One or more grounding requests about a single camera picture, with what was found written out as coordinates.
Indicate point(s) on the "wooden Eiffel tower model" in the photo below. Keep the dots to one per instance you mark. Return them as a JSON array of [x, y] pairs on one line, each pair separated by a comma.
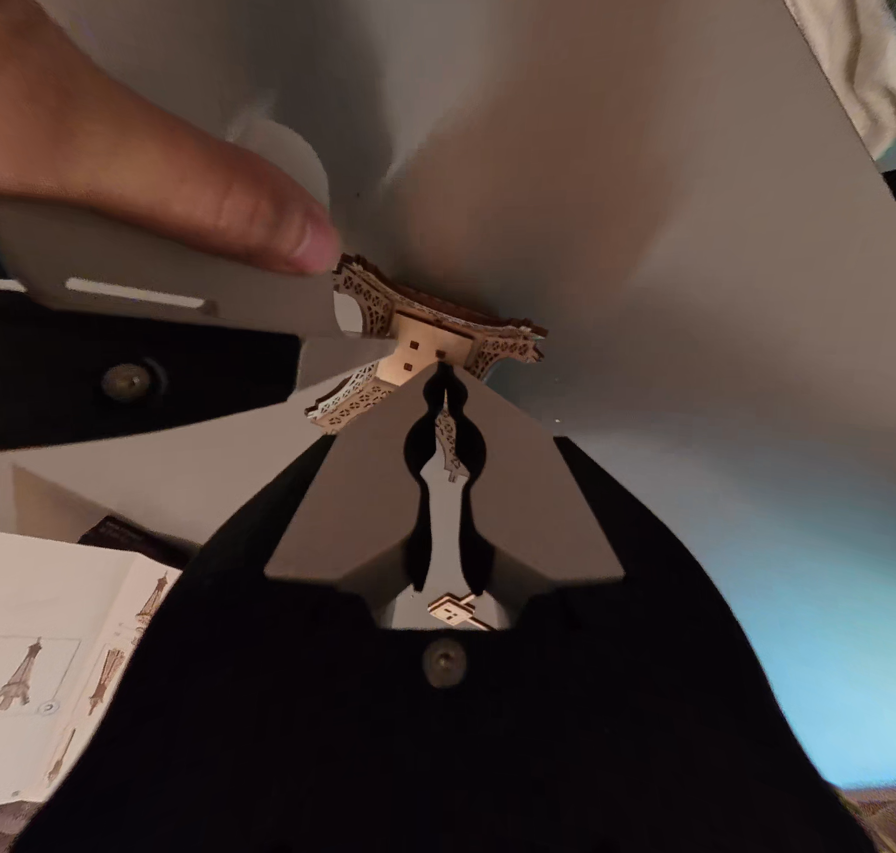
[[427, 338]]

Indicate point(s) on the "person's right hand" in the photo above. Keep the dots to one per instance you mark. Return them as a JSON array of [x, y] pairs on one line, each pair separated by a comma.
[[140, 152]]

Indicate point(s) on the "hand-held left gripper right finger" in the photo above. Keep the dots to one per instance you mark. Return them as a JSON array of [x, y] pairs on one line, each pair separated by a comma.
[[539, 510]]

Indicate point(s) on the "grey desk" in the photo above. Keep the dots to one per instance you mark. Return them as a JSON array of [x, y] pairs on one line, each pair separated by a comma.
[[560, 167]]

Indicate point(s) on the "white instruction leaflet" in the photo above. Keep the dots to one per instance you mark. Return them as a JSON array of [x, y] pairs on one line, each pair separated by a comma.
[[63, 587]]

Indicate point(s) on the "black puzzle box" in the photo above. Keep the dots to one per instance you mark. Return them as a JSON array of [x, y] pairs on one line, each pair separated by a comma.
[[140, 538]]

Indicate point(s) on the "wooden tower spire piece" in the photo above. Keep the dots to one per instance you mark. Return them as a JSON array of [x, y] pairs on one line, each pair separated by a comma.
[[448, 447]]

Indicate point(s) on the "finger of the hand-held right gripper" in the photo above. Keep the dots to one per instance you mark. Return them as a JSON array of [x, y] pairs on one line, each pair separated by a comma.
[[259, 293], [294, 149]]

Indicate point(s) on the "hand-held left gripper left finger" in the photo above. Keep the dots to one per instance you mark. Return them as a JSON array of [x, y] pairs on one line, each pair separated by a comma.
[[350, 510]]

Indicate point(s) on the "cream cloth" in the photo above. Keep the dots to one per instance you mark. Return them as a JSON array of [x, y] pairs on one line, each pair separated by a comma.
[[854, 40]]

